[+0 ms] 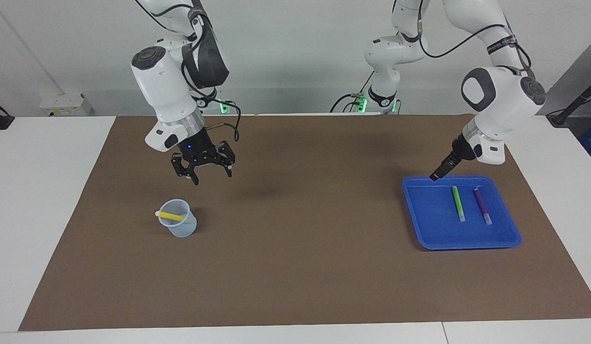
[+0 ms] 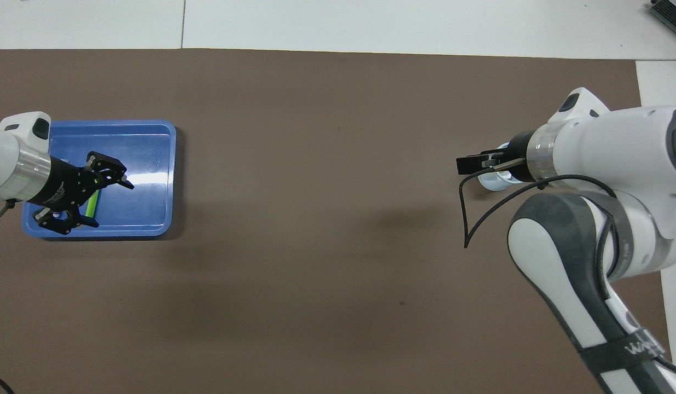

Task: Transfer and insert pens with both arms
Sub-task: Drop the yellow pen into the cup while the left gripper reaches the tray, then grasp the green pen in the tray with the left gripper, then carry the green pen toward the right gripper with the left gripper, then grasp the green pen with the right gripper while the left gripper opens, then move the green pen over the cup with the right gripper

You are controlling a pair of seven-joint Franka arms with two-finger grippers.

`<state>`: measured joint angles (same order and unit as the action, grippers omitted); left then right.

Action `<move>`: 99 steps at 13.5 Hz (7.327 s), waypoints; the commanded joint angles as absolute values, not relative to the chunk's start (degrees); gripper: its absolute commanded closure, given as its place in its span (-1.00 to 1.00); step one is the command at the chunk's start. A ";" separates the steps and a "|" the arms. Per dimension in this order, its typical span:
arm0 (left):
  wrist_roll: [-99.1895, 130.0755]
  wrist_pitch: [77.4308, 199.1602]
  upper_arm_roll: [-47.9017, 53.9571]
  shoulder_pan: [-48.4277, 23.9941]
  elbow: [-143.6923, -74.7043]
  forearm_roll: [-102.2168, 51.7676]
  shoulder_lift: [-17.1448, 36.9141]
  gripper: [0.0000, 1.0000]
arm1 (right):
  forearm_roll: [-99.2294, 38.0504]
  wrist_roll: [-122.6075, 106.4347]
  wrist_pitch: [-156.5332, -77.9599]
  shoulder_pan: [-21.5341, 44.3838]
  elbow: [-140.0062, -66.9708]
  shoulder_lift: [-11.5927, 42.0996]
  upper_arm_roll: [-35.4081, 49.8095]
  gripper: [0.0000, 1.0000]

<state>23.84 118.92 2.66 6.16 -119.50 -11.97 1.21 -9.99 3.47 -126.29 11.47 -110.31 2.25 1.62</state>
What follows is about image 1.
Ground blue plastic tray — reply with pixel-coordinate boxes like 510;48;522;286
402;175;522;251

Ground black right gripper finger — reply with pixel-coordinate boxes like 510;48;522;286
217;141;236;178
171;154;200;186

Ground black base cable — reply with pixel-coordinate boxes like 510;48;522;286
330;72;375;113

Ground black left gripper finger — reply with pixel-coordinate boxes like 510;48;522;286
429;158;458;182

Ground green pen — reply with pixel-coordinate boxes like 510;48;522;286
452;186;466;222

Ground black angled stand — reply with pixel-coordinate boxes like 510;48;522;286
547;76;591;127

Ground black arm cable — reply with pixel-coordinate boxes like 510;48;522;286
416;0;533;79
134;0;241;142

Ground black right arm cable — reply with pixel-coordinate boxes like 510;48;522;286
134;0;241;142

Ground white box with yellow labels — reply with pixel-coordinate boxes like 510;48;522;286
40;93;93;117

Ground yellow pen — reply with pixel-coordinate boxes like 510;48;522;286
155;210;187;223

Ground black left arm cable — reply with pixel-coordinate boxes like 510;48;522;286
416;0;533;79

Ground purple pen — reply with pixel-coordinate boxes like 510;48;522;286
473;185;493;226

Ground pale blue plastic cup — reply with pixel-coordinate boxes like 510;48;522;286
158;199;198;238

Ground brown table mat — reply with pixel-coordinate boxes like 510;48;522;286
18;113;591;332

